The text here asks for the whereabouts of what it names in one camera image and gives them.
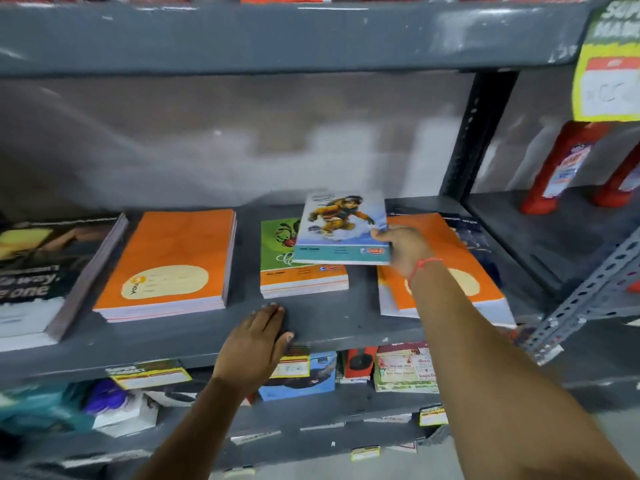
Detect person's right hand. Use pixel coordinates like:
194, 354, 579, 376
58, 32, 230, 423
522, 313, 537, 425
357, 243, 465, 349
371, 224, 437, 281

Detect person's left hand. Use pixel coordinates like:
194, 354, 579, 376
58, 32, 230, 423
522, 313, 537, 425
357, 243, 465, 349
212, 303, 295, 399

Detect orange cover book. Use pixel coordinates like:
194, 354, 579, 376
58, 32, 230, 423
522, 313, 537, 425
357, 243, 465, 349
377, 213, 506, 313

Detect Present is a gift notebooks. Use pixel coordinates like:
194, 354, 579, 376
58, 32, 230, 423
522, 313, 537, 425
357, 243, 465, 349
0, 213, 129, 353
377, 208, 517, 329

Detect grey metal shelf rack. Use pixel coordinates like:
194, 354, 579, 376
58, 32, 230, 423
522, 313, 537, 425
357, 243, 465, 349
0, 0, 601, 480

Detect orange notebook stack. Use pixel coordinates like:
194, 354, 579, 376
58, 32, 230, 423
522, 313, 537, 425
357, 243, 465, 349
93, 209, 237, 324

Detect person's left forearm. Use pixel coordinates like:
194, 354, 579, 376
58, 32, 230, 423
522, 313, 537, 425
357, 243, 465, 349
132, 377, 269, 480

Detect person's right forearm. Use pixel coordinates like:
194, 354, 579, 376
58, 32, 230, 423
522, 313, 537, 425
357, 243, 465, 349
407, 259, 639, 480

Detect yellow green price tag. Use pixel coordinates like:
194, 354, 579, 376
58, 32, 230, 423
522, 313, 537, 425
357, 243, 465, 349
105, 359, 193, 391
269, 346, 311, 379

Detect blue headphone box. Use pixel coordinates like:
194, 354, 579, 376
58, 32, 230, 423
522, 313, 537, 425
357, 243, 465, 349
257, 350, 339, 402

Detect white black headphone box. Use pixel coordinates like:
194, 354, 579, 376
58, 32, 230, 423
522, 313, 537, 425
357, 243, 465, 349
143, 379, 201, 409

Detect red black box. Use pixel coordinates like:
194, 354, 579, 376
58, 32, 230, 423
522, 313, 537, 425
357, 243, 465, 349
341, 346, 379, 385

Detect green white card pack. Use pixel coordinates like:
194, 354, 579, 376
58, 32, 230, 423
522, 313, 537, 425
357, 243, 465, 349
373, 343, 440, 394

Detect white box with purple bulbs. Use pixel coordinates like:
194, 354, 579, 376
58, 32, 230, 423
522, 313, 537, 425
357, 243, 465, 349
83, 378, 160, 439

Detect red bottle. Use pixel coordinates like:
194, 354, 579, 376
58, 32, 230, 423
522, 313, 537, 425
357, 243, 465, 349
592, 144, 640, 209
519, 120, 614, 216

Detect large yellow price sign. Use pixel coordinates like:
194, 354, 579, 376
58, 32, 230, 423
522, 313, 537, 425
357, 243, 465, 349
572, 0, 640, 123

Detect red thread bracelet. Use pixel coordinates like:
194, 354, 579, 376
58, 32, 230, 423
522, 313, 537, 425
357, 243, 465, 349
406, 257, 445, 291

